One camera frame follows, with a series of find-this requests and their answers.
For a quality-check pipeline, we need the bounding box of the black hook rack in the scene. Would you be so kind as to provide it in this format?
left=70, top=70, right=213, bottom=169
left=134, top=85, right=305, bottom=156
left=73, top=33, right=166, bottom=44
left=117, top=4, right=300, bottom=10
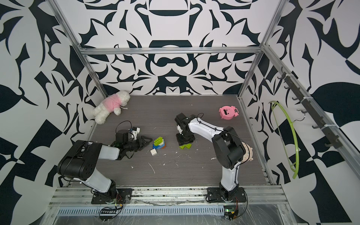
left=279, top=68, right=343, bottom=149

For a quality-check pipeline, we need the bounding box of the dark blue lego brick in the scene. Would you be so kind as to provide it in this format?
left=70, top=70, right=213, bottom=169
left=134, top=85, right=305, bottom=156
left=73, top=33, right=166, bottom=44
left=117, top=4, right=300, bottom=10
left=153, top=144, right=163, bottom=150

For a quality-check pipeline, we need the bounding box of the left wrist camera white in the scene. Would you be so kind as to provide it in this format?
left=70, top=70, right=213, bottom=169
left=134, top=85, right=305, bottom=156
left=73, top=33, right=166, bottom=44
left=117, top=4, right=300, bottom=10
left=131, top=127, right=140, bottom=140

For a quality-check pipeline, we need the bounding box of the green hoop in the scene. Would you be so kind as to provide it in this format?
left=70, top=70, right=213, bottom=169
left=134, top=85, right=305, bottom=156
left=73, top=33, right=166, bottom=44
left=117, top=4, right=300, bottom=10
left=269, top=101, right=300, bottom=180

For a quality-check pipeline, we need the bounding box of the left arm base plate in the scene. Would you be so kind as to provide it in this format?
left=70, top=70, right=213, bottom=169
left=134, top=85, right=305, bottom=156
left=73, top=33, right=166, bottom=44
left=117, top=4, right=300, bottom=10
left=91, top=188, right=133, bottom=205

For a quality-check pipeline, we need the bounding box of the metal wire hanger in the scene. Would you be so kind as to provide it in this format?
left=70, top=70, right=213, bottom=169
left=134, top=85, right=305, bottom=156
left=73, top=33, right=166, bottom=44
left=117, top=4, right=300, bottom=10
left=291, top=108, right=308, bottom=124

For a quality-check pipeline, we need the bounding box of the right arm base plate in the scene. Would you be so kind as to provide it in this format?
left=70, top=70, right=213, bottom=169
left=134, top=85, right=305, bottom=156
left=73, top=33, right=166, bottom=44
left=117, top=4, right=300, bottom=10
left=205, top=187, right=247, bottom=203

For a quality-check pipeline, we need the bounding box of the green L-shaped lego brick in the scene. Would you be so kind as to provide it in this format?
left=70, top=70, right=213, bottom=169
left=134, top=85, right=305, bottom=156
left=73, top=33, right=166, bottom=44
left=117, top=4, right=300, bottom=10
left=180, top=143, right=192, bottom=149

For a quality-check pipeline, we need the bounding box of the aluminium front rail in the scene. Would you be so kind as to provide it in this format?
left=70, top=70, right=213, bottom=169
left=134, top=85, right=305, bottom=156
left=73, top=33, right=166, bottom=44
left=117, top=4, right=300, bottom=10
left=49, top=185, right=288, bottom=206

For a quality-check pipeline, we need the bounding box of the beige round clock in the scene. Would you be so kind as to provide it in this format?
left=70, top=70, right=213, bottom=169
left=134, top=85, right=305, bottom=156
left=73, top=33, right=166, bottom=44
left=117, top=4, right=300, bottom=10
left=241, top=142, right=253, bottom=164

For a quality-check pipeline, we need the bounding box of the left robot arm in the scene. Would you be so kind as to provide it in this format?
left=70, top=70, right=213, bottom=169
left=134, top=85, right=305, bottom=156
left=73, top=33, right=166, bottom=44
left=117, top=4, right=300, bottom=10
left=57, top=130, right=153, bottom=200

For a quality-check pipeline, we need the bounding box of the pink alarm clock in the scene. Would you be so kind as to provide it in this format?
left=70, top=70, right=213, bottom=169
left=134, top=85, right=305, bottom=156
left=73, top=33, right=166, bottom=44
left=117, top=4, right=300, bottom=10
left=219, top=106, right=239, bottom=120

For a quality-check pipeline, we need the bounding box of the white lego brick left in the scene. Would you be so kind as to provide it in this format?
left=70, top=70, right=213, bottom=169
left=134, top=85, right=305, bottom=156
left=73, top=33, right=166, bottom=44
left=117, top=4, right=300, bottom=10
left=150, top=149, right=157, bottom=156

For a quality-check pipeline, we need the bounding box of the white plush toy pink shirt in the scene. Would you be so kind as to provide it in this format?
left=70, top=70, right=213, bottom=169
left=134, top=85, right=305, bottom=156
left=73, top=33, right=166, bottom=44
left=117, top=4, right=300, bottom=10
left=92, top=91, right=130, bottom=125

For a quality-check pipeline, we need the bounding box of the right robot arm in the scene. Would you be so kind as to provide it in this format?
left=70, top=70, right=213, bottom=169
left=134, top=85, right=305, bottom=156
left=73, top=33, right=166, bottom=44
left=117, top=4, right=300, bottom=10
left=175, top=113, right=253, bottom=203

